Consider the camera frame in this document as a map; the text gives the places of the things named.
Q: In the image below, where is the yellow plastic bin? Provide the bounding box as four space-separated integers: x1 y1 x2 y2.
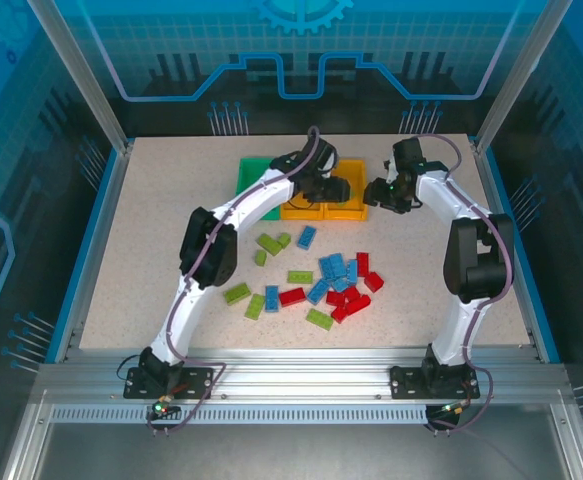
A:
279 169 328 222
323 158 371 222

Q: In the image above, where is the green plastic bin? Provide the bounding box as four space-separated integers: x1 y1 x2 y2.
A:
234 157 283 222

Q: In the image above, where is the aluminium mounting beam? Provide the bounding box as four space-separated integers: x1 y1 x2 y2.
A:
35 344 572 404

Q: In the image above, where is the small controller board with LED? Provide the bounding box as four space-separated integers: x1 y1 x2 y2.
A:
151 397 181 420
429 401 474 420

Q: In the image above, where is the grey metal lower shelf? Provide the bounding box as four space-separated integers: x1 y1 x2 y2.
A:
20 422 572 480

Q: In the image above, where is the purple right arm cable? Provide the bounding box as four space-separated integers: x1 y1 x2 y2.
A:
413 133 515 436

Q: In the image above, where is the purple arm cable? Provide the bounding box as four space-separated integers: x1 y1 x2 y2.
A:
145 124 322 442
413 133 515 436

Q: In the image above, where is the aluminium frame post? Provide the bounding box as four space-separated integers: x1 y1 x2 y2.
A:
472 0 575 156
26 0 135 154

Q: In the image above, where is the aluminium side rail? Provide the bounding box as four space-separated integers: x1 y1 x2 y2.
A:
470 137 547 364
53 139 135 364

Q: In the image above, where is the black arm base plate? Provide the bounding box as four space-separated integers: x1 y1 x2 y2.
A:
389 364 482 400
123 366 216 400

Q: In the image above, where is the blue frame edge strip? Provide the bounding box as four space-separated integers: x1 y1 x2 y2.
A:
44 147 122 364
485 149 562 364

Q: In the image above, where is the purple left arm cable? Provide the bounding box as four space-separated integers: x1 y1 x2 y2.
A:
145 124 322 442

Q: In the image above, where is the slotted grey cable duct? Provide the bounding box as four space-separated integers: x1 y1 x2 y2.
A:
48 404 435 426

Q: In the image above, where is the aluminium lower frame rail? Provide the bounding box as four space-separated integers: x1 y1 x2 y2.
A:
0 389 55 480
550 399 583 480

